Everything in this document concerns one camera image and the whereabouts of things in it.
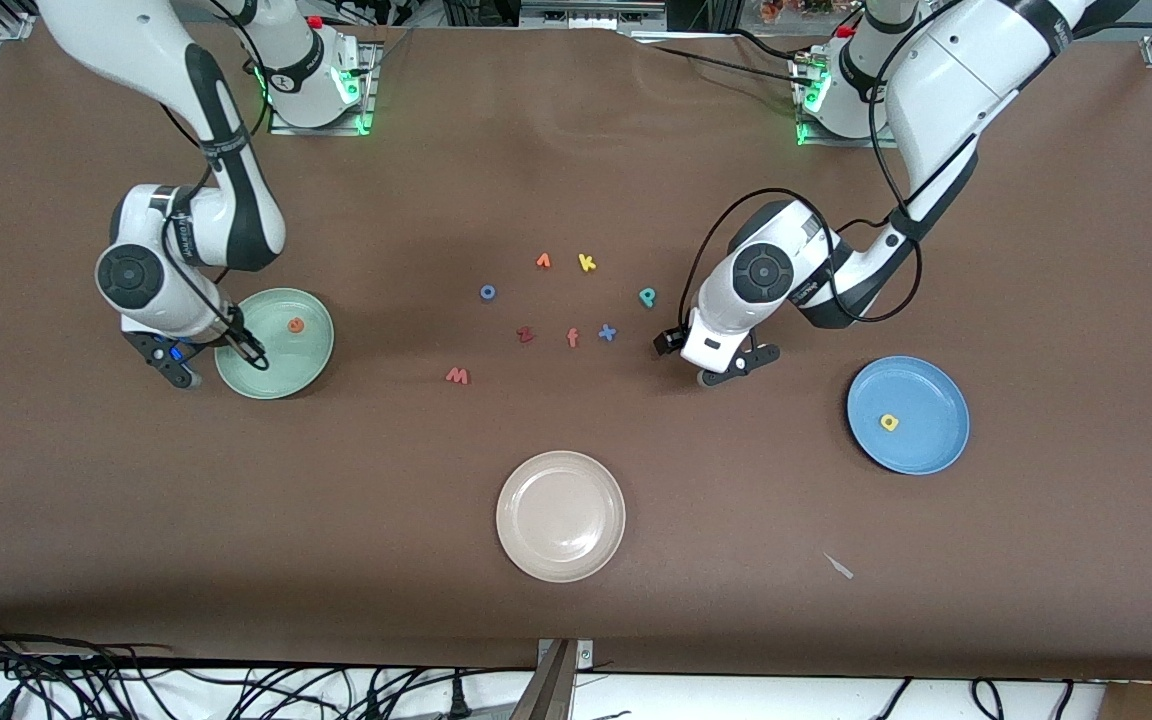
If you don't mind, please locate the blue plate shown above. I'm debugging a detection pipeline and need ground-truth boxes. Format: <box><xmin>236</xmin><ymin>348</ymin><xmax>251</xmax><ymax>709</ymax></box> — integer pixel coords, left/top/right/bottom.
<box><xmin>846</xmin><ymin>356</ymin><xmax>971</xmax><ymax>476</ymax></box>

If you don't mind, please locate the black floor cable bundle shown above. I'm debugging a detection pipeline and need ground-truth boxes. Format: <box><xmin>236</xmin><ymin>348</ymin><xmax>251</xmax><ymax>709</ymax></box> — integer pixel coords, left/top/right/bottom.
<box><xmin>0</xmin><ymin>618</ymin><xmax>537</xmax><ymax>720</ymax></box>

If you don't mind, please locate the grey metal box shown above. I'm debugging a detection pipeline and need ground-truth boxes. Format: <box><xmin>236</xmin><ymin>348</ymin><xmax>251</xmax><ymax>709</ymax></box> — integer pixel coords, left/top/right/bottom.
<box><xmin>519</xmin><ymin>0</ymin><xmax>669</xmax><ymax>33</ymax></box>

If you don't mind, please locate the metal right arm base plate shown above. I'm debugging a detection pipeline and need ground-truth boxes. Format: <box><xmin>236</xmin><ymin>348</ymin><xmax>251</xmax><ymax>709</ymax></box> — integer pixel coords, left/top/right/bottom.
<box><xmin>269</xmin><ymin>42</ymin><xmax>379</xmax><ymax>137</ymax></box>

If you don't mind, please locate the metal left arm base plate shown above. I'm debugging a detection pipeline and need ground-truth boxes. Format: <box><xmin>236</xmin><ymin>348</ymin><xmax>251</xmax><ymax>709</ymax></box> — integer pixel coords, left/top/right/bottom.
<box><xmin>794</xmin><ymin>50</ymin><xmax>899</xmax><ymax>149</ymax></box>

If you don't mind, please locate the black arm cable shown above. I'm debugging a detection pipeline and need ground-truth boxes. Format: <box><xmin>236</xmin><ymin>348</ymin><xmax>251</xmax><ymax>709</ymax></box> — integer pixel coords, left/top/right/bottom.
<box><xmin>676</xmin><ymin>0</ymin><xmax>925</xmax><ymax>336</ymax></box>
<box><xmin>158</xmin><ymin>0</ymin><xmax>272</xmax><ymax>351</ymax></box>

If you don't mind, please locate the metal table edge bracket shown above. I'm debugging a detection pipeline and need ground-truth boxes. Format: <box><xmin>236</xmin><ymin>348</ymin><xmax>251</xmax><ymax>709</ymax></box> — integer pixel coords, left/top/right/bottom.
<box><xmin>511</xmin><ymin>638</ymin><xmax>595</xmax><ymax>720</ymax></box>

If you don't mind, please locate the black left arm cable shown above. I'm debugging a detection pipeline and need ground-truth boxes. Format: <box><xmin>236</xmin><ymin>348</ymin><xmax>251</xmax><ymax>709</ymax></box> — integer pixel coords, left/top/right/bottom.
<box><xmin>676</xmin><ymin>0</ymin><xmax>925</xmax><ymax>336</ymax></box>

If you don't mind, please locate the light green plate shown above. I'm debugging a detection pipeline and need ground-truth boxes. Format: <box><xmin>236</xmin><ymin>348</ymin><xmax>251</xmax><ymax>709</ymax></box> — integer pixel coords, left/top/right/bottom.
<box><xmin>214</xmin><ymin>288</ymin><xmax>335</xmax><ymax>401</ymax></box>

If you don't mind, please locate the brown table cover sheet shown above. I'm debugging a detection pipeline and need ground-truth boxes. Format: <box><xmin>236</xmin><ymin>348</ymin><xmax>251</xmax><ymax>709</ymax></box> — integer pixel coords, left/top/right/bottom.
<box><xmin>0</xmin><ymin>18</ymin><xmax>1152</xmax><ymax>683</ymax></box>

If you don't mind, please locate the black table back cable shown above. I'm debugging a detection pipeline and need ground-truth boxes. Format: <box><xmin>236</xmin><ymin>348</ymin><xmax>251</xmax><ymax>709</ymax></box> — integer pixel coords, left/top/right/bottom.
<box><xmin>636</xmin><ymin>28</ymin><xmax>812</xmax><ymax>89</ymax></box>

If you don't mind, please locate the beige plate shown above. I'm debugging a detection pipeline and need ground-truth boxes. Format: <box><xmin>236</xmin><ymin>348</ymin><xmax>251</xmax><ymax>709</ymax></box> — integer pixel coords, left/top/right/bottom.
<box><xmin>496</xmin><ymin>451</ymin><xmax>627</xmax><ymax>584</ymax></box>

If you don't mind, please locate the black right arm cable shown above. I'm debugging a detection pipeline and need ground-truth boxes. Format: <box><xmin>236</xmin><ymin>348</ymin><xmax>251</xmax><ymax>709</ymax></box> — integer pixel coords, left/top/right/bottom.
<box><xmin>158</xmin><ymin>0</ymin><xmax>272</xmax><ymax>351</ymax></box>

